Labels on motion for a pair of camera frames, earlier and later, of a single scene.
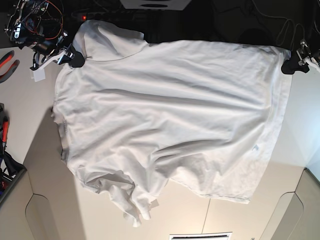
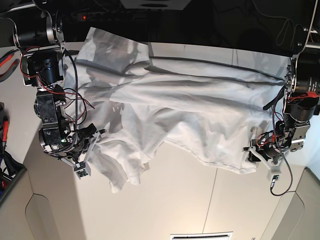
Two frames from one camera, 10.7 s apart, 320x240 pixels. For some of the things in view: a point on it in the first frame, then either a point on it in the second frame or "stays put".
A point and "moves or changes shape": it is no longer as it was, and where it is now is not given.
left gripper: x=47 y=47 → x=76 y=140
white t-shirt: x=209 y=117 moves or changes shape
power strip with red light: x=114 y=16 stays put
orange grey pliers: x=3 y=60 stays put
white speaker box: x=175 y=5 stays put
